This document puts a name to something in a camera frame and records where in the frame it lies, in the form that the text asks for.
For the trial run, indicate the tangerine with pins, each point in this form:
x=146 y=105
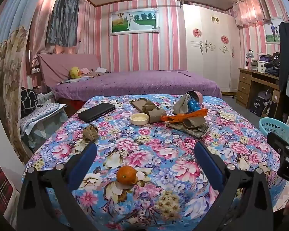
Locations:
x=126 y=175

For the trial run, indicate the desk lamp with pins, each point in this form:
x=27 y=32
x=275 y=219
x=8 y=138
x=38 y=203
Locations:
x=248 y=57

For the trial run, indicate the light blue plastic basket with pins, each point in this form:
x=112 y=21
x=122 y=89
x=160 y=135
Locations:
x=277 y=127

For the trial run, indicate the pink valance curtain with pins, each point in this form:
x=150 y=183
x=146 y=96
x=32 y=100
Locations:
x=250 y=9

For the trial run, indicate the yellow duck plush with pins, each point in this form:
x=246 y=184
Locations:
x=75 y=72

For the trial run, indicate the pink satin curtain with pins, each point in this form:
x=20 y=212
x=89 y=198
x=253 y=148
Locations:
x=41 y=28

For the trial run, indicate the crumpled brown paper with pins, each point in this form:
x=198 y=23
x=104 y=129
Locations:
x=149 y=105

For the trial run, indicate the pink plush toy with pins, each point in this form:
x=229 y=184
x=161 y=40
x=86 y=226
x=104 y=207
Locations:
x=84 y=70

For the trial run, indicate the purple dotted bed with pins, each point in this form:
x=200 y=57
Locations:
x=134 y=81

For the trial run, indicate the brown paper ball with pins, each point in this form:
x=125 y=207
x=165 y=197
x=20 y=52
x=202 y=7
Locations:
x=90 y=133

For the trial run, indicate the white wardrobe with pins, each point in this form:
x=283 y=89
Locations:
x=207 y=60

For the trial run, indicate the large framed wedding photo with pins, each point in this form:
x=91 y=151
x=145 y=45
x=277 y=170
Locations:
x=133 y=20

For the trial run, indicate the black phone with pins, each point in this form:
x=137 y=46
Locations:
x=96 y=112

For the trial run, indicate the pile of dark clothes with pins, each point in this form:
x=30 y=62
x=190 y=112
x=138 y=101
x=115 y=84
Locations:
x=273 y=65

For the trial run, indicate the camouflage printed packet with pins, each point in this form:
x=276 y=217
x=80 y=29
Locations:
x=190 y=128

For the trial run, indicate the polka dot cloth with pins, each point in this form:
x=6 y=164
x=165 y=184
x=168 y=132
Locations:
x=42 y=112

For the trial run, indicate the phone in clear case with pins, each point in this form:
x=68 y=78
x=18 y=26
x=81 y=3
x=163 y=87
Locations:
x=137 y=102

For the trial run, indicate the black and white pillow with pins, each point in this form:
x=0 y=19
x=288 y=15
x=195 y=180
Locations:
x=29 y=101

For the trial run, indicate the light blue sheer curtain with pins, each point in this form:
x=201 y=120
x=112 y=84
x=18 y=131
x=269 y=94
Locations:
x=14 y=9

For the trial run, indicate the grey curtain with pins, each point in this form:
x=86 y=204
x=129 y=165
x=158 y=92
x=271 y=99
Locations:
x=62 y=16

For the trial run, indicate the cardboard roll tube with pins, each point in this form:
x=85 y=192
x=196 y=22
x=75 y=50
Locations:
x=157 y=116

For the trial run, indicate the floral patterned curtain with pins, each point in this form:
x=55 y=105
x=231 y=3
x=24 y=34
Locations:
x=7 y=81

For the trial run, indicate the black bag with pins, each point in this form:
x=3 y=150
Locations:
x=257 y=104

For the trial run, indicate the red bed skirt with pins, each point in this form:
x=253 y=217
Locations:
x=72 y=104

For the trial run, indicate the cream round bowl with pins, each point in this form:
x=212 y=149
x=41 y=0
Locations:
x=139 y=119

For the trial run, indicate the pink mug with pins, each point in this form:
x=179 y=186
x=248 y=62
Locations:
x=198 y=95

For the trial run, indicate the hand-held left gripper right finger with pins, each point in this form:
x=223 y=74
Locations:
x=203 y=156

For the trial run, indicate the orange snack wrapper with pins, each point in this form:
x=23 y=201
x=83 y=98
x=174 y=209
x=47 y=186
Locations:
x=183 y=117

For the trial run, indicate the small framed photo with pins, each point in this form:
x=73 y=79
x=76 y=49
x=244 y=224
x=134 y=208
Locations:
x=272 y=32

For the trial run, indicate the black hanging coat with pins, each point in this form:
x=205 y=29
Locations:
x=286 y=53

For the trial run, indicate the wooden desk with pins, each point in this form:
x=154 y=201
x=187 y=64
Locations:
x=245 y=81

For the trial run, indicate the white box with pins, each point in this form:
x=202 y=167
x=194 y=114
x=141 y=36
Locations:
x=262 y=66

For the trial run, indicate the grey cloth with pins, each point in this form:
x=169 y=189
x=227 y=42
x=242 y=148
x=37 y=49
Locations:
x=181 y=104

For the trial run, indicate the blue plastic wrap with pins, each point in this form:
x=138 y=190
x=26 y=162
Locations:
x=193 y=105

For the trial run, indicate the pink headboard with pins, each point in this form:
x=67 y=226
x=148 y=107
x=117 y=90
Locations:
x=60 y=63

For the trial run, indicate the white folded cloth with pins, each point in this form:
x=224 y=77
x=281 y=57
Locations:
x=102 y=69

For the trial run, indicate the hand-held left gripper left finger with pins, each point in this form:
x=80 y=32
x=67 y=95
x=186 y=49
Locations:
x=90 y=154

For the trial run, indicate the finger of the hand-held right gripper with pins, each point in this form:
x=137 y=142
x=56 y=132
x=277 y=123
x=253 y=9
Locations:
x=278 y=140

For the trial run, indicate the grey-green floral cloth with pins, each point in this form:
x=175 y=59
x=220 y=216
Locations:
x=45 y=132

